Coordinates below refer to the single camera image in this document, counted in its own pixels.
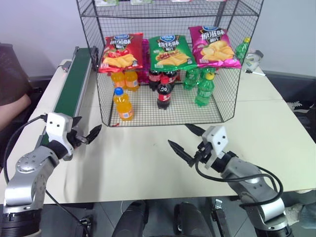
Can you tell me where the orange soda bottle blue cap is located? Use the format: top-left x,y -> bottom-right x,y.
113,87 -> 135,122

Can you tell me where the green potato chips bag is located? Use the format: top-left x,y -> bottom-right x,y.
148,35 -> 198,72

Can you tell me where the white grey tape dispenser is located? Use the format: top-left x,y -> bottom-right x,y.
244,48 -> 265,73

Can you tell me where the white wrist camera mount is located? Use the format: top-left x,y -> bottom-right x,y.
45,112 -> 75,152
201,125 -> 229,170

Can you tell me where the black wire mesh shelf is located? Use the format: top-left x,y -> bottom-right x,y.
76,0 -> 265,128

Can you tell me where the magenta snack bag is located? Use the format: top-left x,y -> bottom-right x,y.
141,39 -> 151,83

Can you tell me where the green white snack package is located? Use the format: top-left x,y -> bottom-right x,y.
94,0 -> 120,7

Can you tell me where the red potato chips bag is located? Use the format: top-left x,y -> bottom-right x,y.
98,33 -> 144,74

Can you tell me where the green soda bottle yellow cap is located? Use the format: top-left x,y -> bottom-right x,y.
234,37 -> 252,61
194,72 -> 215,108

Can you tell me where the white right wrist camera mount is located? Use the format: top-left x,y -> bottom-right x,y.
201,125 -> 229,170

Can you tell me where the white pen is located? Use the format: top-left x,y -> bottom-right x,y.
244,70 -> 266,77

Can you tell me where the green conveyor belt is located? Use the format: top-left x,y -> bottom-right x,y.
37,45 -> 101,149

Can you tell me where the magenta potato chips bag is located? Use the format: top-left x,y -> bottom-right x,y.
188,25 -> 242,69

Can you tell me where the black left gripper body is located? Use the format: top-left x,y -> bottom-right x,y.
66,127 -> 88,149

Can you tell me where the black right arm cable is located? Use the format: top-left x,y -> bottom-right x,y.
195,158 -> 284,207

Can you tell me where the dark rounded shape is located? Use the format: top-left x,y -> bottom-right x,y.
112,200 -> 149,237
173,201 -> 213,237

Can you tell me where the seated person brown shirt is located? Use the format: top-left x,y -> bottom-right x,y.
0,42 -> 33,132

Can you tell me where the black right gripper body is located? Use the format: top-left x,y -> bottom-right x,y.
194,141 -> 213,164

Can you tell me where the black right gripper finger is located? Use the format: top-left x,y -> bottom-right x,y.
167,139 -> 196,167
185,123 -> 206,137

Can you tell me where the white sneaker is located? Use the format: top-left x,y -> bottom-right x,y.
283,203 -> 304,226

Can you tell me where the black white shoe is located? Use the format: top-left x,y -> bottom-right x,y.
286,100 -> 316,115

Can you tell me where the cola bottle red cap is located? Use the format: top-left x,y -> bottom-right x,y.
157,77 -> 176,110

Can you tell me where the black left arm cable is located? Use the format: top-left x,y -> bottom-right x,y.
2,114 -> 90,237

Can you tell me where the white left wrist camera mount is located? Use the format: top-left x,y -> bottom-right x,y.
45,112 -> 75,152

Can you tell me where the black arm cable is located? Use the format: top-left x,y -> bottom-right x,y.
2,114 -> 90,237
195,158 -> 284,207

